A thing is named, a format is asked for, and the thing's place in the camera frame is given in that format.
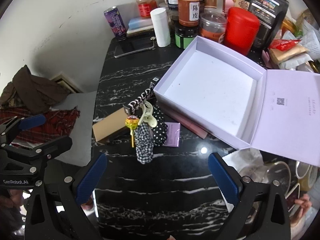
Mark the kraft brown cardboard box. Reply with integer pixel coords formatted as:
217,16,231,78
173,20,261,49
92,108,127,143

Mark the black long printed box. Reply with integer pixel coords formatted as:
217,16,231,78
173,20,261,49
123,76,160,116

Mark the black white gingham scrunchie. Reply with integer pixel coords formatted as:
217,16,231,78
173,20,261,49
135,123,153,164

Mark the small purple booklet box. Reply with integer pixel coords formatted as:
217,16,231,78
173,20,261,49
162,122,181,147

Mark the black polka dot scrunchie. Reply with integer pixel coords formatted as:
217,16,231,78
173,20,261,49
151,105,168,146

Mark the glass cup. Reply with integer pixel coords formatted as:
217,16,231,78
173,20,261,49
260,161,291,194

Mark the red plaid blanket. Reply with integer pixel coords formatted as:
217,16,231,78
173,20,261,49
1,107,80,144

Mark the brown cloth pile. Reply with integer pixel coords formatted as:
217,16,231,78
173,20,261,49
1,66,70,115

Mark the open lilac gift box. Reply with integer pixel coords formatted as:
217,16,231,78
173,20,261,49
154,37,319,166

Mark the yellow lollipop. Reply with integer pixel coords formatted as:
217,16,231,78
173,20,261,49
125,115,139,148

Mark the pink flat box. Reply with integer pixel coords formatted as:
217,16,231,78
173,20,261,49
162,108,208,139

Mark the cream hair claw clip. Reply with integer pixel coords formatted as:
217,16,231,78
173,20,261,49
138,101,158,128

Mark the black smartphone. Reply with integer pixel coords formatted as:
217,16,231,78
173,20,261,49
114,37,155,59

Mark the tan paper packet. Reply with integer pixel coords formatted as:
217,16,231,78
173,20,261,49
269,44,309,64

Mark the purple drink can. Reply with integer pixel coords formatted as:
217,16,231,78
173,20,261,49
104,7,127,40

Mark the red snack packet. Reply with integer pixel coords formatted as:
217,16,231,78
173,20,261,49
268,39,300,51

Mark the blue white box stack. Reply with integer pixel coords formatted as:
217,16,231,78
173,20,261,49
126,17,153,37

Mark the red canister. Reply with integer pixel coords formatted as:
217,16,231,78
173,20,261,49
223,7,260,56

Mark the white cylindrical bottle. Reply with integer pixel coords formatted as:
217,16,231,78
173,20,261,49
150,8,171,47

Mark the short clear orange jar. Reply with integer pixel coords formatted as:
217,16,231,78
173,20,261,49
199,12,227,44

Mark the red spice jar black lid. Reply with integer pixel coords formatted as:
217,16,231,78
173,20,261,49
137,0,158,18

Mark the green black tin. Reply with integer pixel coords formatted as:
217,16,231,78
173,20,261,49
175,24,199,49

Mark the black printed snack bag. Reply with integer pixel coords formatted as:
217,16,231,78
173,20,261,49
233,0,289,50

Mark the pink round container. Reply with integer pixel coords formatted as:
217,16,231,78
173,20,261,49
225,0,234,15

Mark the orange jar white label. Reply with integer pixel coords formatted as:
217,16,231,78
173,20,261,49
178,0,200,27

